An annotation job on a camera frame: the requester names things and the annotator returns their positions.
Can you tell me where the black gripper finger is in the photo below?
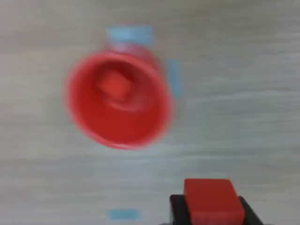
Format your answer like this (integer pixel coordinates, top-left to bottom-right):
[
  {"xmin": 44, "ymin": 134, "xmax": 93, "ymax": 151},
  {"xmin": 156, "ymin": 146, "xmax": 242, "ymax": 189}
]
[
  {"xmin": 238, "ymin": 196, "xmax": 264, "ymax": 225},
  {"xmin": 169, "ymin": 194, "xmax": 191, "ymax": 225}
]

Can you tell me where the red cube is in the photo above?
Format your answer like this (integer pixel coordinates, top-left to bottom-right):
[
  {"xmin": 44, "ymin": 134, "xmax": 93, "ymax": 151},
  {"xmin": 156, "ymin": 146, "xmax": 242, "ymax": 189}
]
[
  {"xmin": 183, "ymin": 178, "xmax": 246, "ymax": 225},
  {"xmin": 97, "ymin": 71, "xmax": 133, "ymax": 100}
]

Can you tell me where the red plastic bin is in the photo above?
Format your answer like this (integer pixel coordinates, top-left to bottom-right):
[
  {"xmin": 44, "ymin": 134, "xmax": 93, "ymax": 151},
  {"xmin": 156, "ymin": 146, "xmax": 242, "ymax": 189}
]
[{"xmin": 63, "ymin": 43, "xmax": 175, "ymax": 150}]

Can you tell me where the blue tape piece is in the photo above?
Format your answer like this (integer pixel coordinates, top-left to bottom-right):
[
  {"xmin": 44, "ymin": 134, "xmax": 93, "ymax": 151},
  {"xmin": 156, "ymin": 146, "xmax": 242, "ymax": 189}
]
[
  {"xmin": 167, "ymin": 60, "xmax": 183, "ymax": 98},
  {"xmin": 106, "ymin": 25, "xmax": 154, "ymax": 45},
  {"xmin": 108, "ymin": 209, "xmax": 143, "ymax": 221}
]

